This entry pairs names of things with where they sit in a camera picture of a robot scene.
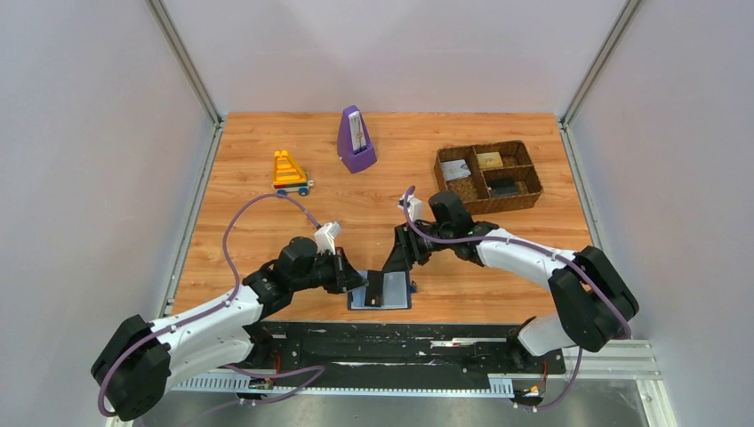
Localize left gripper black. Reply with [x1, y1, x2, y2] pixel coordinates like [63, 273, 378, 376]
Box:
[291, 247, 369, 294]

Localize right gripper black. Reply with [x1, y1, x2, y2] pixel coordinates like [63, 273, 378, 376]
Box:
[382, 221, 453, 275]

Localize blue leather card holder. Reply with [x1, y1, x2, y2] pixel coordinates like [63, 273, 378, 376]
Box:
[347, 270, 417, 310]

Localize dark grey VIP card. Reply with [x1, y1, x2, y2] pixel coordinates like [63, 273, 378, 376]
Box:
[364, 270, 384, 308]

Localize white silver card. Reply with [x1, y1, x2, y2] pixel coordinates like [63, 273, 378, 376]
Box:
[440, 159, 471, 181]

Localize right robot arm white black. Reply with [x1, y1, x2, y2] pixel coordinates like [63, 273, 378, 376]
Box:
[383, 188, 639, 372]

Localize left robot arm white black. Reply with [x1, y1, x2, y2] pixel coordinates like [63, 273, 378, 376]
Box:
[91, 237, 366, 421]

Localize gold card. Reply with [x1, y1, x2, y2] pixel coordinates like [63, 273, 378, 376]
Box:
[476, 151, 504, 170]

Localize yellow toy on wheels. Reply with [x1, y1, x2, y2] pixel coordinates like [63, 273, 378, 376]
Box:
[272, 150, 314, 197]

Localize purple metronome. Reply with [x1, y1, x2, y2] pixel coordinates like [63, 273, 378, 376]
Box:
[336, 105, 377, 173]

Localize brown wicker divided basket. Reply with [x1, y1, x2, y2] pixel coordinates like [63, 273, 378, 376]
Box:
[434, 140, 543, 214]

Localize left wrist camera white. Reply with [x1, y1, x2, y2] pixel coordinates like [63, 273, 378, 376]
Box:
[314, 222, 342, 254]

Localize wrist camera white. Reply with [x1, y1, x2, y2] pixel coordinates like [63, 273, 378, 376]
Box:
[397, 194, 423, 222]
[314, 222, 342, 254]

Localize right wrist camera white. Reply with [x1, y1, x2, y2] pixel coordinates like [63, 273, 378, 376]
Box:
[397, 194, 423, 222]

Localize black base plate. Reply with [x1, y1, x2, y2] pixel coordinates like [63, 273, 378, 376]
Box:
[238, 321, 566, 391]

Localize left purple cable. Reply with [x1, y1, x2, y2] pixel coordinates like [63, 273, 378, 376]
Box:
[96, 193, 326, 420]

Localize slotted cable duct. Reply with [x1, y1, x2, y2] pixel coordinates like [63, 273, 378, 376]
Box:
[171, 371, 515, 399]

